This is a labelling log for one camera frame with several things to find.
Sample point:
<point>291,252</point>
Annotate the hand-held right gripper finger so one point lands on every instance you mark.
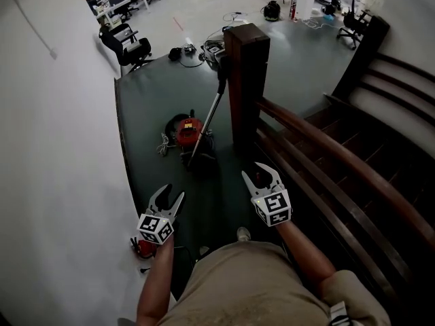
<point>251,183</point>
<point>272,176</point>

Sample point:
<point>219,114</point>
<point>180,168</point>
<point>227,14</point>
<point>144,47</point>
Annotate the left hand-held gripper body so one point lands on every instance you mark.
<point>154,227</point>

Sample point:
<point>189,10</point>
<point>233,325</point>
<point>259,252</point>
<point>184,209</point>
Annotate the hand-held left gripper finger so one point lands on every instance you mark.
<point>158,197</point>
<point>176,205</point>

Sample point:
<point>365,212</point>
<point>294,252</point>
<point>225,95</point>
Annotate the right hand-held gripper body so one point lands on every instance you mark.
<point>273,207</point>

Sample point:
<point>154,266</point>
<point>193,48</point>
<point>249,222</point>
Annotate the black vacuum nozzle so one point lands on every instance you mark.
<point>200,161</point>

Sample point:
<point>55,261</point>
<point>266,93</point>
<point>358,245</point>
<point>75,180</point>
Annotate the silver vacuum wand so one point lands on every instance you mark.
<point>210,114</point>

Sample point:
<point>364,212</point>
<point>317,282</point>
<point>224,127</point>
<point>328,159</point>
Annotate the person's right forearm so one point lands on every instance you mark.
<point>306,253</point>

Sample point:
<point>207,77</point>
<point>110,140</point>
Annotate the person's left forearm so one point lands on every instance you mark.
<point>157,280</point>

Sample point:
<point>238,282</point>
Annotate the red vacuum cleaner body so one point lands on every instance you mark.
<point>187,132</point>

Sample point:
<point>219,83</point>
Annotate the small red tool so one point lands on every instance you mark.
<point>144,247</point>

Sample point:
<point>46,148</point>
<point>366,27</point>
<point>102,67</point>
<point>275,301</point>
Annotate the person's light shoe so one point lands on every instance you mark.
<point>204,250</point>
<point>243,233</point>

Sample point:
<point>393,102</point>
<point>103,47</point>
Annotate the brown wooden handrail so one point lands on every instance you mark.
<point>340,155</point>

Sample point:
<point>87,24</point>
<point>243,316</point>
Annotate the person's beige shirt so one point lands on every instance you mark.
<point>251,284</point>

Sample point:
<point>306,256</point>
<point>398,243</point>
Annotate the dark wooden staircase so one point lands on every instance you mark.
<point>357,182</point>

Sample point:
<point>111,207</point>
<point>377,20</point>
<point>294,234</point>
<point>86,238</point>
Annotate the grey equipment box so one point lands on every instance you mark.
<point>214,51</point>

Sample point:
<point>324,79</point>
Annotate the small black bag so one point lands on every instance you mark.
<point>175,53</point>

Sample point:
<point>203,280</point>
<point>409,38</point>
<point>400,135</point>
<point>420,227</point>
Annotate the black office chair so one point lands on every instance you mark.
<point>351,24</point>
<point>127,48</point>

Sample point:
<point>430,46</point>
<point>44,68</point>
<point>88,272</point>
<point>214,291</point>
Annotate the red fire extinguisher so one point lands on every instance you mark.
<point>292,13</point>

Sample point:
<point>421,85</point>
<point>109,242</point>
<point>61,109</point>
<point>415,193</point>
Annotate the black round bag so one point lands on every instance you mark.
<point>272,10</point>

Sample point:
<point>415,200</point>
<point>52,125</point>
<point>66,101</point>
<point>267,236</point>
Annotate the white office desk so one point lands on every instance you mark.
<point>122,3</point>

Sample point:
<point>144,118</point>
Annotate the dark wooden newel post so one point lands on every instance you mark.
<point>246,80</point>
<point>365,54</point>

